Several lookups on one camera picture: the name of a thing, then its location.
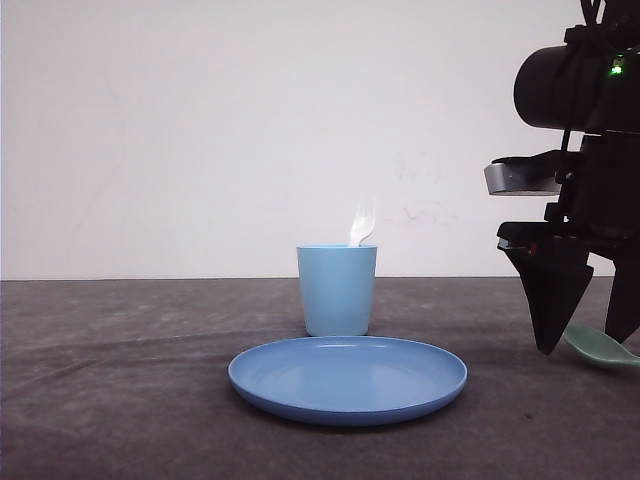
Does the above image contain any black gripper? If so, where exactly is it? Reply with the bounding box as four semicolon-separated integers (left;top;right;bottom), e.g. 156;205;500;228
498;133;640;355

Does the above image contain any mint green plastic spoon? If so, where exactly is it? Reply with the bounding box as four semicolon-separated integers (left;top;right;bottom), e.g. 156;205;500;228
563;324;639;368

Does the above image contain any white plastic fork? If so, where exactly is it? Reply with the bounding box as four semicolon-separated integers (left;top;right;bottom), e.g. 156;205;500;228
348;199;376;248

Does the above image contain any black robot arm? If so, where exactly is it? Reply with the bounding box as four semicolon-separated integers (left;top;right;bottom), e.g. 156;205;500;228
484;1;639;354

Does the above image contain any light blue plastic cup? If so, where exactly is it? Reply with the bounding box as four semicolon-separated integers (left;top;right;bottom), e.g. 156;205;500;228
297;244;378;336

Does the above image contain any blue plastic plate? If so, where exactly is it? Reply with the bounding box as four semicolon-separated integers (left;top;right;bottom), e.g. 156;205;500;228
228;336;468;427

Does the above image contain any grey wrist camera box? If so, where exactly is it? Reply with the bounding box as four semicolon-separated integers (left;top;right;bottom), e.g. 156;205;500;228
484;156;561;196

